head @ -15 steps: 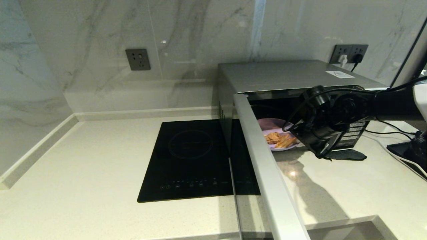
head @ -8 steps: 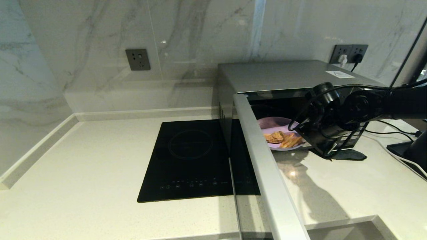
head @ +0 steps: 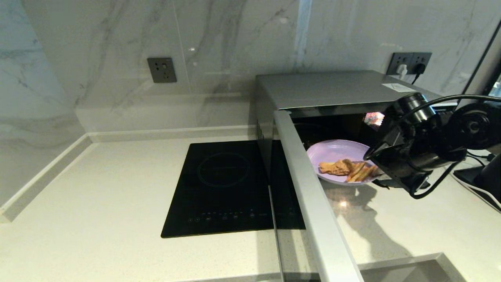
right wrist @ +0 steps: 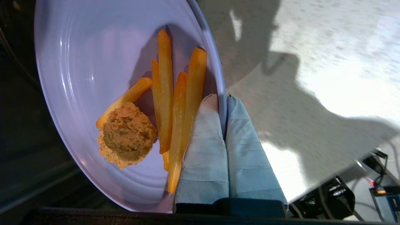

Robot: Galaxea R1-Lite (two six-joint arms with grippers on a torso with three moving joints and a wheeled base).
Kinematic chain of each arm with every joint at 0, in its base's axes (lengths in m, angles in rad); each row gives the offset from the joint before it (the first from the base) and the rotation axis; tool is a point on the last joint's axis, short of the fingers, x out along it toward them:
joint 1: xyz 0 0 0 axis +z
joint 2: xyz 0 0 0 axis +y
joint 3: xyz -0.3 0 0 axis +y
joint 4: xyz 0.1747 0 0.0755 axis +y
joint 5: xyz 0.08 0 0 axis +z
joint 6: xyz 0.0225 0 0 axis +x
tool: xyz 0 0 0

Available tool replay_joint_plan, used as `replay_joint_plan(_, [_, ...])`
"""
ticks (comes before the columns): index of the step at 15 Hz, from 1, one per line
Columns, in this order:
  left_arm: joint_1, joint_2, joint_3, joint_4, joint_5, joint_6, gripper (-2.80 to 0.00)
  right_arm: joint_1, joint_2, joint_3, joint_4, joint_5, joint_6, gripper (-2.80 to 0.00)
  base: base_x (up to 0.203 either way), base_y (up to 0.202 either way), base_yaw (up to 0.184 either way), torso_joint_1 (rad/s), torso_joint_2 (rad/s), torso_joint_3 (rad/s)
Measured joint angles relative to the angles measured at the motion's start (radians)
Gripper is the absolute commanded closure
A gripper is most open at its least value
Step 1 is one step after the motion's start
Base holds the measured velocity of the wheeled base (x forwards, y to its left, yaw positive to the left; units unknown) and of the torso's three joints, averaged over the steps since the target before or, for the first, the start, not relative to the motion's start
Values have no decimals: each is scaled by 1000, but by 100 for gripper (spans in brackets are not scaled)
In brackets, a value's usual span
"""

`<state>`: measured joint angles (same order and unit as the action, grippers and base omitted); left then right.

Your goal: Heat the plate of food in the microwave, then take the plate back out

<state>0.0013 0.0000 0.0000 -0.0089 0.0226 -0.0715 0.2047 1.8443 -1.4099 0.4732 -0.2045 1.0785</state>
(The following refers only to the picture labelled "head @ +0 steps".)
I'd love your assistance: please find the purple plate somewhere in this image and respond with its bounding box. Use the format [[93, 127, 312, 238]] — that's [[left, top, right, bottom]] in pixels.
[[306, 139, 386, 185]]

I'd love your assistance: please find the black glass microwave door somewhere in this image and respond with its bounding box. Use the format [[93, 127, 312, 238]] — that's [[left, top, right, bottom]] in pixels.
[[268, 110, 364, 282]]

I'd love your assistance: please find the silver microwave oven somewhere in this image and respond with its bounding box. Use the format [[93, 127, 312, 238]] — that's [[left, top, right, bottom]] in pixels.
[[255, 70, 458, 184]]

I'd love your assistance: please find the flat black appliance base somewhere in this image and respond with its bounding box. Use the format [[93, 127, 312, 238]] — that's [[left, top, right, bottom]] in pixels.
[[453, 166, 486, 185]]

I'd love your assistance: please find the white paper sticker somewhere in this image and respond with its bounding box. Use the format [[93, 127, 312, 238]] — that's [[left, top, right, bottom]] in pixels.
[[382, 83, 416, 93]]

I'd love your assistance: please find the brown fried chicken piece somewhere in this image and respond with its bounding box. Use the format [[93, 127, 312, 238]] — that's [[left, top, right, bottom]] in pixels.
[[318, 159, 354, 176]]

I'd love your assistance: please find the black induction cooktop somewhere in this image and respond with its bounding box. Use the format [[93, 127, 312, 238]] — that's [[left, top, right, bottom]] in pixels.
[[161, 140, 306, 238]]

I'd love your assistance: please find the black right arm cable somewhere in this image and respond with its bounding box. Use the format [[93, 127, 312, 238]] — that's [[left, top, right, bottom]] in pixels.
[[395, 94, 501, 199]]

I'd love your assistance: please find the grey wall socket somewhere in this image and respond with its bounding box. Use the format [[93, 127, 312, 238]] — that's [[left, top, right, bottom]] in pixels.
[[386, 52, 412, 76], [410, 52, 433, 75], [147, 57, 177, 83]]

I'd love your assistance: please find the dark door frame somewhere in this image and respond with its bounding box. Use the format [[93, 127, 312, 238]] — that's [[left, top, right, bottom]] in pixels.
[[460, 22, 501, 106]]

